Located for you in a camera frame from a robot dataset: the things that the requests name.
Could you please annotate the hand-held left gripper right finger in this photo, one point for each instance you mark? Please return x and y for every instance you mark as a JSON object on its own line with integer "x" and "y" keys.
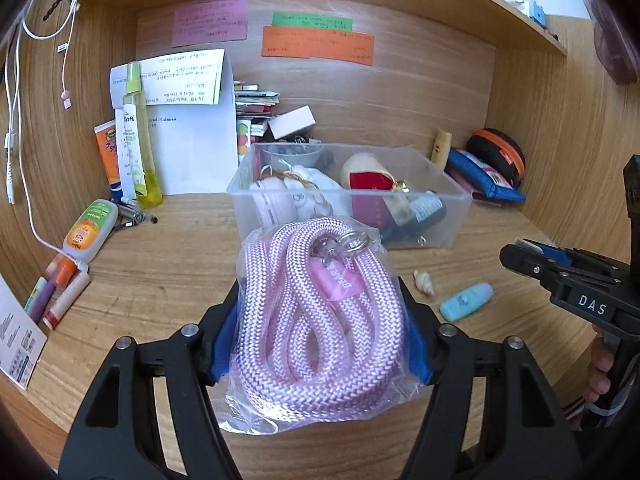
{"x": 418, "y": 355}

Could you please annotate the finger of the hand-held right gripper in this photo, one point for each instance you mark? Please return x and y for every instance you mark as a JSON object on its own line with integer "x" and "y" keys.
{"x": 527, "y": 260}
{"x": 557, "y": 254}

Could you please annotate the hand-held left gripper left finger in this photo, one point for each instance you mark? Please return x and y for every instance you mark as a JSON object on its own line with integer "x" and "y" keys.
{"x": 222, "y": 355}

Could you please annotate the light blue small bottle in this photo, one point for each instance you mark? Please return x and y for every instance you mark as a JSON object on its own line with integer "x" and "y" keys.
{"x": 465, "y": 302}

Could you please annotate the clear plastic storage box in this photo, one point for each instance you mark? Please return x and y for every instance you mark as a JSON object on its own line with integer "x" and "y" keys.
{"x": 450, "y": 210}

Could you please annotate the cream round container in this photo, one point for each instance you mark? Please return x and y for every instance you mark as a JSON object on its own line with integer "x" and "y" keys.
{"x": 362, "y": 166}

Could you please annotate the person's right hand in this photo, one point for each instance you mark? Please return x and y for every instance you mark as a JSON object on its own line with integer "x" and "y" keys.
{"x": 600, "y": 365}

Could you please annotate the small seashell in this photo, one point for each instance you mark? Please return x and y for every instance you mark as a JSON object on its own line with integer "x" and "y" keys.
{"x": 424, "y": 281}

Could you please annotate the blue zip pouch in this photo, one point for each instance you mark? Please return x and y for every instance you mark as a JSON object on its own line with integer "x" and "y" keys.
{"x": 480, "y": 177}

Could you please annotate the wooden desk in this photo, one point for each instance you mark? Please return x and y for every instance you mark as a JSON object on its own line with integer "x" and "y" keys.
{"x": 150, "y": 285}

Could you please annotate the black and orange case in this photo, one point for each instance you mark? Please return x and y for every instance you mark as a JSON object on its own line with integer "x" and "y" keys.
{"x": 500, "y": 152}

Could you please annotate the dark bottle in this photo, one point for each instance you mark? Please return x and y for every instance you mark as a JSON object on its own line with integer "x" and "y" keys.
{"x": 417, "y": 212}

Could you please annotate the pale yellow tube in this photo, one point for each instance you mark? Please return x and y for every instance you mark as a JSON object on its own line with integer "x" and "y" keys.
{"x": 441, "y": 147}

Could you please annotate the small gold bell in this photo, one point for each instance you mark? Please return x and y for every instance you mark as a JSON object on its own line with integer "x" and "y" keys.
{"x": 402, "y": 186}

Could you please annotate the pink and white round pad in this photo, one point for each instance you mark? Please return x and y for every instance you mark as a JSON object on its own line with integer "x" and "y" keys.
{"x": 272, "y": 200}

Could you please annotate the red and white stick tube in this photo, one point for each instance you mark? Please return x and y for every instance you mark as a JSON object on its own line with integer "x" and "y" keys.
{"x": 66, "y": 300}

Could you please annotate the bundle of metal pens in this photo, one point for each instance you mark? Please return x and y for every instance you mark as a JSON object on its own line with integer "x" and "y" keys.
{"x": 132, "y": 215}

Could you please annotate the orange marker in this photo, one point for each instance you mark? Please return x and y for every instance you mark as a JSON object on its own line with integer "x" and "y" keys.
{"x": 62, "y": 272}

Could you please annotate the clear bottle with orange label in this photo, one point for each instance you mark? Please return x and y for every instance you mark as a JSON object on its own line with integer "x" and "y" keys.
{"x": 89, "y": 232}

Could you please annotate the white cloth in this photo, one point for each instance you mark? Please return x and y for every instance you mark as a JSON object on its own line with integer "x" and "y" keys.
{"x": 320, "y": 200}

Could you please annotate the purple and green marker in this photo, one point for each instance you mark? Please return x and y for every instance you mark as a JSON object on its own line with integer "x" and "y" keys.
{"x": 37, "y": 300}

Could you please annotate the white folded paper sheet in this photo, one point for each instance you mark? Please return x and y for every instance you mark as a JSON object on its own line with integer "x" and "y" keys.
{"x": 195, "y": 150}

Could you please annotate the white printed card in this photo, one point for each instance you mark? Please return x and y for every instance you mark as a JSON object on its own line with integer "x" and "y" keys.
{"x": 15, "y": 340}

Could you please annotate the yellow-green spray bottle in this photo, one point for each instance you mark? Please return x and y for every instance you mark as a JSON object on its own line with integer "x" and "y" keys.
{"x": 137, "y": 160}

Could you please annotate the clear plastic cup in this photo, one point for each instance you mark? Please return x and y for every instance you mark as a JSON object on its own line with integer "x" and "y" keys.
{"x": 292, "y": 154}

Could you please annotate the dark maroon object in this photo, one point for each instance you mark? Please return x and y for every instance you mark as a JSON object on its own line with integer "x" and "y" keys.
{"x": 617, "y": 45}

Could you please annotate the colourful fruit print packet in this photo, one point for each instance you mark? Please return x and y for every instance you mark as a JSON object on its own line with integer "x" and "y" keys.
{"x": 243, "y": 137}

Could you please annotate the orange tube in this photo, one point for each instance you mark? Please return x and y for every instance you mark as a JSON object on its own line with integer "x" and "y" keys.
{"x": 107, "y": 152}

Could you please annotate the small white box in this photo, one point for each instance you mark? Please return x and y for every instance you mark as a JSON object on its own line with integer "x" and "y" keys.
{"x": 292, "y": 124}

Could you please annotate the small blue box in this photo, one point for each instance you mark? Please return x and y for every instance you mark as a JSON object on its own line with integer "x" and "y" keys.
{"x": 537, "y": 10}

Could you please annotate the stack of printed packets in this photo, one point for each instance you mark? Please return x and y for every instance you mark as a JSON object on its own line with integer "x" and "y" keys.
{"x": 255, "y": 105}

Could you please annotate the orange paper note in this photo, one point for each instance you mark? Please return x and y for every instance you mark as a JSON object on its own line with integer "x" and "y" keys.
{"x": 317, "y": 44}

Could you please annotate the green paper note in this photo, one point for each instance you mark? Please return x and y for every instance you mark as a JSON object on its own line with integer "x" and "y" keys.
{"x": 312, "y": 21}

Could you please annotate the pink paper note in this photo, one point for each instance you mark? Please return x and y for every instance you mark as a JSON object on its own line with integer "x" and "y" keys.
{"x": 210, "y": 22}

